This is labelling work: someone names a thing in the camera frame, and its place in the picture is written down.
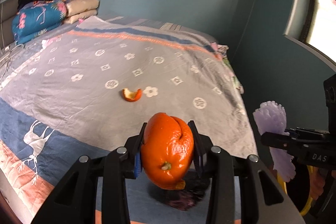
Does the large orange peel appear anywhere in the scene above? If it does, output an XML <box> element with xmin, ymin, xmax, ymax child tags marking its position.
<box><xmin>141</xmin><ymin>113</ymin><xmax>194</xmax><ymax>190</ymax></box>

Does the lavender paper cupcake liner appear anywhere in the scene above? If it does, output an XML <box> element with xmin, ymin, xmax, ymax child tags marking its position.
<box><xmin>253</xmin><ymin>101</ymin><xmax>295</xmax><ymax>182</ymax></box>

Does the small orange peel piece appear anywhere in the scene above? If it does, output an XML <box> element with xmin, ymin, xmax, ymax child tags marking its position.
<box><xmin>122</xmin><ymin>88</ymin><xmax>142</xmax><ymax>102</ymax></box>

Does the black purple crumpled bag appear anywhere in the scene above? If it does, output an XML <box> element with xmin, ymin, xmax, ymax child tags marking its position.
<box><xmin>148</xmin><ymin>169</ymin><xmax>210</xmax><ymax>211</ymax></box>

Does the grey patterned bed sheet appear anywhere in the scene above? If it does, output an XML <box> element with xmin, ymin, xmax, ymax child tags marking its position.
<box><xmin>1</xmin><ymin>16</ymin><xmax>257</xmax><ymax>223</ymax></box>

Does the floral cloth at bed corner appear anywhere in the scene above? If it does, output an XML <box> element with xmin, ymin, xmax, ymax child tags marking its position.
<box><xmin>211</xmin><ymin>42</ymin><xmax>244</xmax><ymax>94</ymax></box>

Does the beige folded blanket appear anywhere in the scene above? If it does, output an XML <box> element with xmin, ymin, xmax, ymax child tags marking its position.
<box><xmin>64</xmin><ymin>0</ymin><xmax>100</xmax><ymax>24</ymax></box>

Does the blue floral folded quilt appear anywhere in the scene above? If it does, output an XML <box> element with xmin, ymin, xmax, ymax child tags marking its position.
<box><xmin>11</xmin><ymin>0</ymin><xmax>67</xmax><ymax>44</ymax></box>

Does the grey upholstered headboard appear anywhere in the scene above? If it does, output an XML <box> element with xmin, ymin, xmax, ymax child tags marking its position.
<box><xmin>0</xmin><ymin>0</ymin><xmax>18</xmax><ymax>50</ymax></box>

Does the grey window frame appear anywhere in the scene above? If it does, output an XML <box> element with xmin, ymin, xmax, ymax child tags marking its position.
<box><xmin>284</xmin><ymin>0</ymin><xmax>335</xmax><ymax>70</ymax></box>

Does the white charging cable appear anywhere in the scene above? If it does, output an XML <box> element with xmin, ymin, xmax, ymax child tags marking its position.
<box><xmin>0</xmin><ymin>3</ymin><xmax>25</xmax><ymax>78</ymax></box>

